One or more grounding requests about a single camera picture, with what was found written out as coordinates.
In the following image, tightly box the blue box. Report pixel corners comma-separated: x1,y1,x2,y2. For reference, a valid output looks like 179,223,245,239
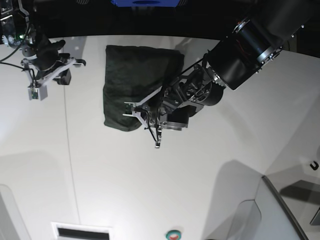
111,0,180,8

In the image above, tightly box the small black hook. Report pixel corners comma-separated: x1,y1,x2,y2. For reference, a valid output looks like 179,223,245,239
309,161,320,171

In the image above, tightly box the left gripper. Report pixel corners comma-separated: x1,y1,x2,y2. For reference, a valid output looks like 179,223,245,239
152,64,224,131

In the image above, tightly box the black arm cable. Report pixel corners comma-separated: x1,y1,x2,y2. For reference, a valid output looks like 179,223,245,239
0,24,33,73

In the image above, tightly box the dark green t-shirt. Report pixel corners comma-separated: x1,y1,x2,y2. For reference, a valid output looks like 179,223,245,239
102,45,185,132

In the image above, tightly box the red green emergency button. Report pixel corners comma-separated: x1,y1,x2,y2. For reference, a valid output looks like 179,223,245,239
165,229,182,240

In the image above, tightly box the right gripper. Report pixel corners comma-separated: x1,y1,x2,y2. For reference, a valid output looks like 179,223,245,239
1,14,73,86

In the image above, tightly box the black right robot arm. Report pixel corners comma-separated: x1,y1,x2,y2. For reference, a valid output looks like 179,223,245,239
0,0,78,90

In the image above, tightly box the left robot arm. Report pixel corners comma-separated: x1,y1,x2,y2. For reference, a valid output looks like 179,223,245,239
148,0,320,130

